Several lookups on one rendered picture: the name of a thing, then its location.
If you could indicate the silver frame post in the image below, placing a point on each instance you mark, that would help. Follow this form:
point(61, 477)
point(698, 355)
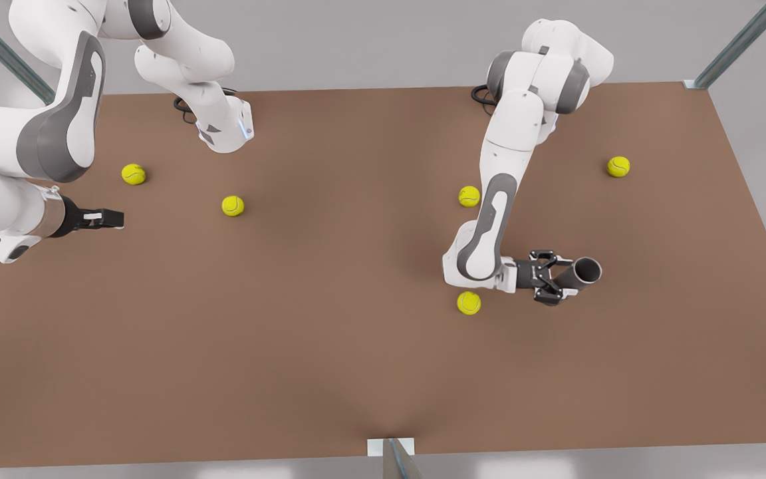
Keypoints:
point(397, 459)
point(739, 43)
point(4, 53)

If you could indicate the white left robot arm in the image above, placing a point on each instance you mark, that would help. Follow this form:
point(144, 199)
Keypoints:
point(509, 153)

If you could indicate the yellow tennis ball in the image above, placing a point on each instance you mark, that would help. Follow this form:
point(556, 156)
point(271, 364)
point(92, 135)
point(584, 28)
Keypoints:
point(469, 196)
point(469, 303)
point(133, 174)
point(233, 205)
point(618, 166)

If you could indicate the grey tennis ball tube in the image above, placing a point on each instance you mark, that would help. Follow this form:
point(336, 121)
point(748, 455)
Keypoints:
point(579, 273)

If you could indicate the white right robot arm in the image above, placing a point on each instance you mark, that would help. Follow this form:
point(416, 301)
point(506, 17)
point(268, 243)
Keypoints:
point(57, 126)

